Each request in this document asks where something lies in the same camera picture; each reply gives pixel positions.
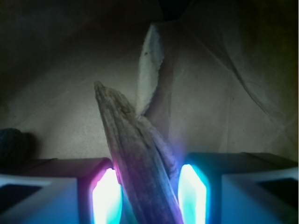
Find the brown paper bag liner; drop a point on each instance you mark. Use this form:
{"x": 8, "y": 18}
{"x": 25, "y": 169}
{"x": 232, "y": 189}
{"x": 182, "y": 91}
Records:
{"x": 228, "y": 81}

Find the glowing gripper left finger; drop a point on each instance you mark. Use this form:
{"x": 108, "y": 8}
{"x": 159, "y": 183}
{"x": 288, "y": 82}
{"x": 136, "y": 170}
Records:
{"x": 56, "y": 191}

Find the grey plush bunny toy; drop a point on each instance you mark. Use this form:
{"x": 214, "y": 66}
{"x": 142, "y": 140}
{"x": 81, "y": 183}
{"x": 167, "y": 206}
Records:
{"x": 13, "y": 147}

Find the dark brown wood chip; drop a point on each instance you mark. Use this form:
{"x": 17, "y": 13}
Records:
{"x": 144, "y": 162}

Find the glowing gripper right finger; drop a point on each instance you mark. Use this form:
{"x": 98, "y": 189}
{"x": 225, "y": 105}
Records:
{"x": 238, "y": 188}

